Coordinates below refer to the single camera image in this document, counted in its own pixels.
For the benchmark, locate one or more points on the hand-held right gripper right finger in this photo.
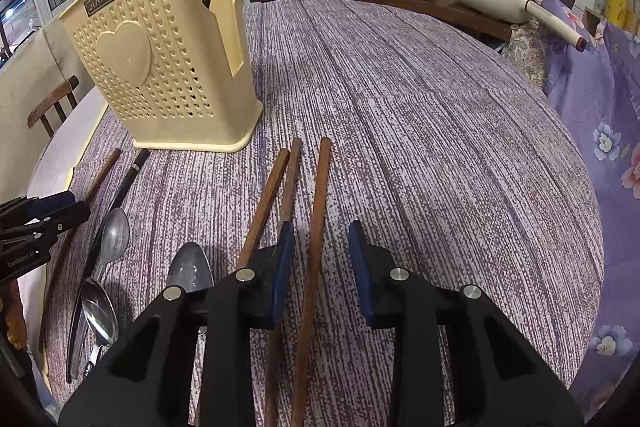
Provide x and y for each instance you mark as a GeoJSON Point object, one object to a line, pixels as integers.
{"type": "Point", "coordinates": [359, 272]}

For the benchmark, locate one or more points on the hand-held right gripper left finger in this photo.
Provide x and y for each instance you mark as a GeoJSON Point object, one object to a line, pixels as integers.
{"type": "Point", "coordinates": [282, 267]}

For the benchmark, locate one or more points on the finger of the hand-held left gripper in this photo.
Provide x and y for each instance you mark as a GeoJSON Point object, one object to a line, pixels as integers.
{"type": "Point", "coordinates": [65, 217]}
{"type": "Point", "coordinates": [50, 204]}

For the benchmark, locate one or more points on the dark chopsticks bundle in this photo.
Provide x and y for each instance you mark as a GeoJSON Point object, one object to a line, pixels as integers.
{"type": "Point", "coordinates": [315, 232]}

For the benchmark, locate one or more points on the metal spoon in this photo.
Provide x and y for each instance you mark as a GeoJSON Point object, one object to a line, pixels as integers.
{"type": "Point", "coordinates": [100, 312]}
{"type": "Point", "coordinates": [190, 264]}
{"type": "Point", "coordinates": [114, 234]}

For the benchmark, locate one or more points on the black chopstick gold band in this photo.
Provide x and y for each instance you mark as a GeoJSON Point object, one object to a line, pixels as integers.
{"type": "Point", "coordinates": [127, 182]}

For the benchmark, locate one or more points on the cream plastic utensil basket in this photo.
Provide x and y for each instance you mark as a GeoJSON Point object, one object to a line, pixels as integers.
{"type": "Point", "coordinates": [125, 52]}

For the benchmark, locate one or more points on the person's left hand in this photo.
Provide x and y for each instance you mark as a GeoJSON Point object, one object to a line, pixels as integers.
{"type": "Point", "coordinates": [15, 322]}

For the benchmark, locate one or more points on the wooden chair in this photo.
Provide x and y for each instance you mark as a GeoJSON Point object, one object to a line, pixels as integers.
{"type": "Point", "coordinates": [52, 99]}

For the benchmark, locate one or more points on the beige cloth cover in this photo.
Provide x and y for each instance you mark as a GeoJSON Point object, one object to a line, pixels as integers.
{"type": "Point", "coordinates": [30, 97]}

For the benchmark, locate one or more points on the purple striped tablecloth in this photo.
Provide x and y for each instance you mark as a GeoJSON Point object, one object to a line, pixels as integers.
{"type": "Point", "coordinates": [425, 157]}

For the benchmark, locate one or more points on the paisley cloth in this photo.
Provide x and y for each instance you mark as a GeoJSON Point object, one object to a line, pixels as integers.
{"type": "Point", "coordinates": [525, 52]}

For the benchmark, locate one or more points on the purple floral cloth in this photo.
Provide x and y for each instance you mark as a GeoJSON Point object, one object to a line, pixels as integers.
{"type": "Point", "coordinates": [600, 107]}

